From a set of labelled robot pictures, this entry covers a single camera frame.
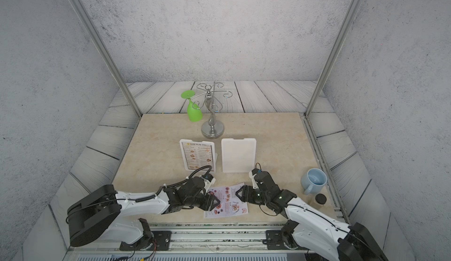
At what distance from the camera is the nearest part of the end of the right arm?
71 cm

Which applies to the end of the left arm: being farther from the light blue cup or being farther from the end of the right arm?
the light blue cup

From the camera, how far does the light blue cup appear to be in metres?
0.83

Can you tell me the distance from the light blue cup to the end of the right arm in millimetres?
264
